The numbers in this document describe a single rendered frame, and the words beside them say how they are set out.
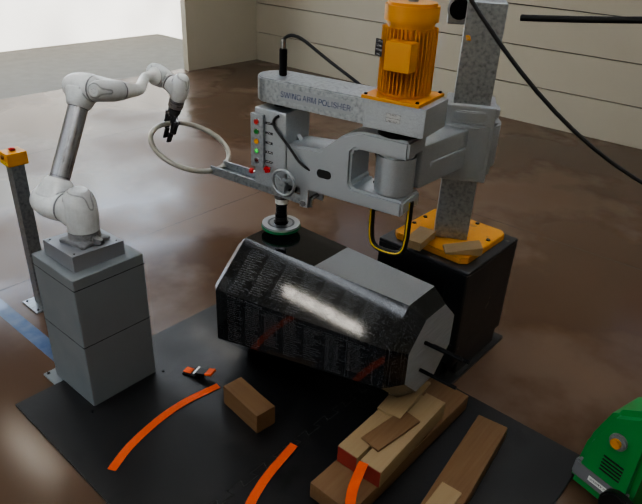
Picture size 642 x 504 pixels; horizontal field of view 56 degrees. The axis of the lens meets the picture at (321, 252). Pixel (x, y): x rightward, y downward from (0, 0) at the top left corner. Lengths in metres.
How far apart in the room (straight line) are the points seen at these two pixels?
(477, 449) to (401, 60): 1.89
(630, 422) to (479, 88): 1.72
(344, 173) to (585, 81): 6.14
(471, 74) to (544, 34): 5.66
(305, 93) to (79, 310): 1.52
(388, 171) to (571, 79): 6.17
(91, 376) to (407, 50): 2.25
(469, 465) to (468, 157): 1.55
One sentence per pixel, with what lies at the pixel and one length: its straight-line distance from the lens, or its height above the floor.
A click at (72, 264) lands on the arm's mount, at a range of 3.19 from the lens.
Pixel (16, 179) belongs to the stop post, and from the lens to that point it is 4.12.
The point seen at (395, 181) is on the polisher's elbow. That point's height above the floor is 1.31.
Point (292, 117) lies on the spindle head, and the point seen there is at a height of 1.49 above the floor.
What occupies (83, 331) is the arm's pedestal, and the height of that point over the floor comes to 0.50.
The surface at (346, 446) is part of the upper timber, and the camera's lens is 2.99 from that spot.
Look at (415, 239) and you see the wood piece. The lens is 3.42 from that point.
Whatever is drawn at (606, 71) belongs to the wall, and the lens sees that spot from 8.70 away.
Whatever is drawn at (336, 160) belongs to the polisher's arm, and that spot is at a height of 1.35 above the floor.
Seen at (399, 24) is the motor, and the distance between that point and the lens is 2.69.
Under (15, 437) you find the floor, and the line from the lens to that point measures 3.57.
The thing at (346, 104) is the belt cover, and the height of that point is 1.63.
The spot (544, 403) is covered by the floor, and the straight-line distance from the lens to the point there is 3.80.
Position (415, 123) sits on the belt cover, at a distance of 2.70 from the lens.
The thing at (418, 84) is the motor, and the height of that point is 1.76.
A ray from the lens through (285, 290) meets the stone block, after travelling 3.15.
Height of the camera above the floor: 2.36
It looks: 29 degrees down
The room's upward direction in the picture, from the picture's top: 3 degrees clockwise
